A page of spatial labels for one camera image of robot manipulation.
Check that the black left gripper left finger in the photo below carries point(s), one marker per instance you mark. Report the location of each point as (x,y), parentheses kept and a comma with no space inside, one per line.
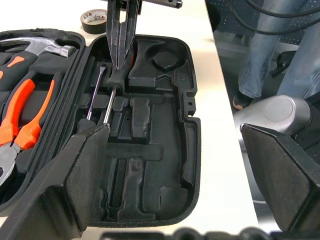
(50,200)

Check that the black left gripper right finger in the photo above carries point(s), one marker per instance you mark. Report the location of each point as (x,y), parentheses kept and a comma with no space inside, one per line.
(287,180)

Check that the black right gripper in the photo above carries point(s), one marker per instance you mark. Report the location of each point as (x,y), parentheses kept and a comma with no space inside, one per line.
(160,2)

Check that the black plastic tool case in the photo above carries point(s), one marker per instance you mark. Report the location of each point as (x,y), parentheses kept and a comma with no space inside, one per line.
(162,140)

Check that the black tape roll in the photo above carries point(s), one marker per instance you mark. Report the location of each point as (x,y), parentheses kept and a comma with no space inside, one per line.
(93,26)

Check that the thin slotted screwdriver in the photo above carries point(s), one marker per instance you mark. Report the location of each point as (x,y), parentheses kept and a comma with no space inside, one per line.
(96,92)

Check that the steel claw hammer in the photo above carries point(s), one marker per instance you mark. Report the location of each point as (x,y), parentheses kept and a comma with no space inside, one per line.
(47,46)

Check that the bystander person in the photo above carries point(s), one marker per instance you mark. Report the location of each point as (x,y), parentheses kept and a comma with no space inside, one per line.
(260,57)

